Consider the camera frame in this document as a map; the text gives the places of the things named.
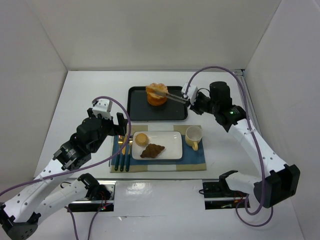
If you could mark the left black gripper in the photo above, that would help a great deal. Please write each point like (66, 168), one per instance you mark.
(110, 124)

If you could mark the small round bun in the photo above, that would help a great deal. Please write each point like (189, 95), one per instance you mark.
(141, 139)

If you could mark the metal serving tongs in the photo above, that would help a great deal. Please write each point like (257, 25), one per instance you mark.
(176, 98)

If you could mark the brown chocolate croissant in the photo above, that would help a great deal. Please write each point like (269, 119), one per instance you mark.
(152, 151)

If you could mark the tan bread slice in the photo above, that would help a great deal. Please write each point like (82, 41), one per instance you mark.
(158, 93)

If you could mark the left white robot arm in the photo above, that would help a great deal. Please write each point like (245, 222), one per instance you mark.
(21, 215)

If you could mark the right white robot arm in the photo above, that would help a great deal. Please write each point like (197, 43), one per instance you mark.
(279, 181)

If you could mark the stacked bread slices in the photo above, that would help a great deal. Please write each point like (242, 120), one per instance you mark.
(154, 99)

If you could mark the black baking tray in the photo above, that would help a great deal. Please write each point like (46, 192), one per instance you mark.
(140, 110)

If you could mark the blue beige placemat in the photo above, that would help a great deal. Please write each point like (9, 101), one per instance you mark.
(191, 160)

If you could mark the yellow ceramic mug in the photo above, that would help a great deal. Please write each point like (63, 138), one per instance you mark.
(193, 136)

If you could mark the white rectangular plate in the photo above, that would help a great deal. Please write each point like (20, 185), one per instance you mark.
(170, 140)

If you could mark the gold spoon green handle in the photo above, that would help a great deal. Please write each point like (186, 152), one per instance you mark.
(128, 159)

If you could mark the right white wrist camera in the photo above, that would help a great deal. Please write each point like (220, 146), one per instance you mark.
(189, 92)

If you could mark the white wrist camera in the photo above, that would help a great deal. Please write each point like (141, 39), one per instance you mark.
(101, 107)
(189, 92)

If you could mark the gold knife green handle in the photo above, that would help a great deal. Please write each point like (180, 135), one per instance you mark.
(123, 154)

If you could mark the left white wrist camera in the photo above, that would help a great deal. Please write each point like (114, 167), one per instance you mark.
(101, 107)

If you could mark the aluminium frame rail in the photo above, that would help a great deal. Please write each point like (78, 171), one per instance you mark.
(250, 107)

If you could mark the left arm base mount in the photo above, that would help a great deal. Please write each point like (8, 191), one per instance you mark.
(103, 199)

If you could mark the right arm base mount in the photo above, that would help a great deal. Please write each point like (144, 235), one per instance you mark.
(218, 198)

